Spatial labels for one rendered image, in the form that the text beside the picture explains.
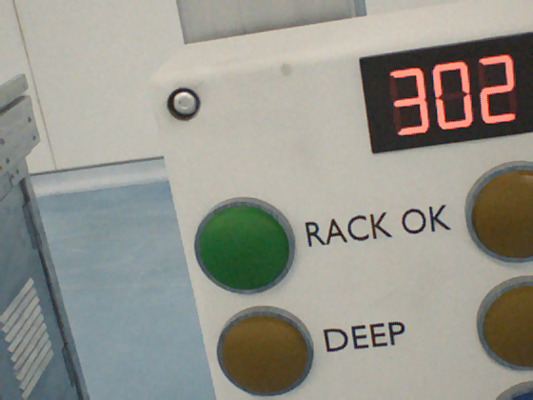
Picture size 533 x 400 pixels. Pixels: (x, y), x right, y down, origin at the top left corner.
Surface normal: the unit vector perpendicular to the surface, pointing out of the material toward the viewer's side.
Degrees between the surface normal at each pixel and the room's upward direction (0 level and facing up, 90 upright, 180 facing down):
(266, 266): 92
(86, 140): 90
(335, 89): 90
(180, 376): 0
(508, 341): 91
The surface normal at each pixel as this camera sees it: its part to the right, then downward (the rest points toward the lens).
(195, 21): -0.10, 0.33
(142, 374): -0.17, -0.93
